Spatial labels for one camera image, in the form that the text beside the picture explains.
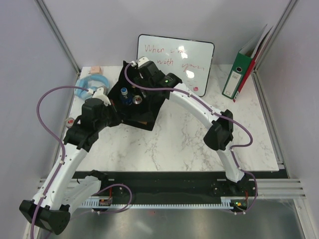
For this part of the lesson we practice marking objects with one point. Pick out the left aluminium frame post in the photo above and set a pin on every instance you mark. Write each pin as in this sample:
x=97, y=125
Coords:
x=57, y=33

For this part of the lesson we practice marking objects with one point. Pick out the aluminium frame post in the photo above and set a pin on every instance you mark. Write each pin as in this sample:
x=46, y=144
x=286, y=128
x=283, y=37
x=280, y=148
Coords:
x=274, y=35
x=57, y=33

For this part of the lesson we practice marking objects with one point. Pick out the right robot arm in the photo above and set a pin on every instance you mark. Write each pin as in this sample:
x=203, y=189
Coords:
x=219, y=124

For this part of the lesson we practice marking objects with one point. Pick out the blue label water bottle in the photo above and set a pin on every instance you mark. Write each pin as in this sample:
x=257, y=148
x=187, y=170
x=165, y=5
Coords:
x=126, y=96

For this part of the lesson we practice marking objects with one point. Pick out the black canvas bag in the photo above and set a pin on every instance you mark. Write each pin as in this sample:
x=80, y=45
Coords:
x=142, y=115

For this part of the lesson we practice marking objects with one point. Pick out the red binder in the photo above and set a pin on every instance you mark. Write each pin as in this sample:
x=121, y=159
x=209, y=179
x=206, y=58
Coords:
x=253, y=62

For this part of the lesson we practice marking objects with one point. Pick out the small pink box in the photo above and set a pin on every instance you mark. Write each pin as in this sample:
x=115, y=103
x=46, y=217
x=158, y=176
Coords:
x=95, y=70

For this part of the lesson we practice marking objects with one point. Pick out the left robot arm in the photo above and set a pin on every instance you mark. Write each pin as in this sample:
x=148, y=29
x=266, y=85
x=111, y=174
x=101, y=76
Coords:
x=52, y=206

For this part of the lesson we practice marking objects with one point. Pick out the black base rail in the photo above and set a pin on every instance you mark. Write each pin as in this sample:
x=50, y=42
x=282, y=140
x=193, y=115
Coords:
x=175, y=186

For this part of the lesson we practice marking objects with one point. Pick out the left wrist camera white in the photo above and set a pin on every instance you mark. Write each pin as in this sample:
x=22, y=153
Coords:
x=100, y=93

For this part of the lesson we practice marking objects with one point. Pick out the green lever arch binder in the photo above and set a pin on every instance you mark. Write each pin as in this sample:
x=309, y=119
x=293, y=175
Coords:
x=241, y=64

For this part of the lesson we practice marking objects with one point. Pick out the white slotted cable duct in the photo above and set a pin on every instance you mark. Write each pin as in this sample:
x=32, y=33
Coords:
x=99, y=203

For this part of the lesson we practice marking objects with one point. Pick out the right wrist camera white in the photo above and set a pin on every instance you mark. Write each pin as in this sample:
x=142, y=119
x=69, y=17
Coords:
x=140, y=62

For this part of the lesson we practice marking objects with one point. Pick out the red silver beverage can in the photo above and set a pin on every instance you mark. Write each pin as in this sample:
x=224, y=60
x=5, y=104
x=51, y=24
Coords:
x=137, y=99

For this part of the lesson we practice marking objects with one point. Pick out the right aluminium frame post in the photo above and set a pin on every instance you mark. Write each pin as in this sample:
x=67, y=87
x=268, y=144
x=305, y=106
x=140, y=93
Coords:
x=274, y=35

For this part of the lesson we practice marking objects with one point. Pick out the whiteboard with red writing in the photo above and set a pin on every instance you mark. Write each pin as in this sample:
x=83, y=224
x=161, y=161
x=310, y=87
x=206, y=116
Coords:
x=190, y=60

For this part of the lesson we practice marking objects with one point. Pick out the light blue headphones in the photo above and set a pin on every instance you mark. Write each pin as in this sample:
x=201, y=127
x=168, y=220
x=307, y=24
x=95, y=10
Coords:
x=87, y=86

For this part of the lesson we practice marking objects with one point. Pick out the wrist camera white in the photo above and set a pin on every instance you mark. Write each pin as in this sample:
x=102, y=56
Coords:
x=140, y=62
x=100, y=93

